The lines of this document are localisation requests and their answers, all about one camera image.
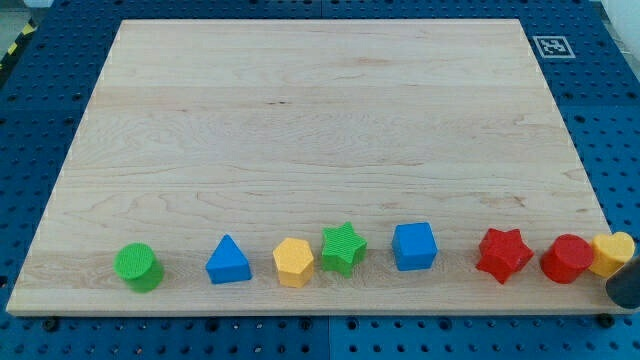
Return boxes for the red cylinder block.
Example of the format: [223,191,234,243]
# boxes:
[540,234,594,284]

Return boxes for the green star block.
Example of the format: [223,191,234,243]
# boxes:
[321,222,368,278]

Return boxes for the yellow hexagon block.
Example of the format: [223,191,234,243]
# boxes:
[272,238,314,288]

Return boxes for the wooden board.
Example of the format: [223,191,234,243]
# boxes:
[7,19,616,317]

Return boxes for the blue cube block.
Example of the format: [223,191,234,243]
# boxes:
[392,222,438,271]

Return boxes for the blue triangle block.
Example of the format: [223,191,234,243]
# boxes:
[205,234,252,284]

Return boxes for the red star block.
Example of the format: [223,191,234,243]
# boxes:
[476,228,534,284]

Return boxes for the green cylinder block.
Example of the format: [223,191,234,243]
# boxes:
[113,242,164,293]

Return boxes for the white fiducial marker tag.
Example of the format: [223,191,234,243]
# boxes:
[533,35,575,59]

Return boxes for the yellow heart block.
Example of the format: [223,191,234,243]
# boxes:
[589,232,635,278]

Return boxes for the black yellow hazard tape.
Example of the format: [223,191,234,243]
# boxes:
[1,18,38,72]

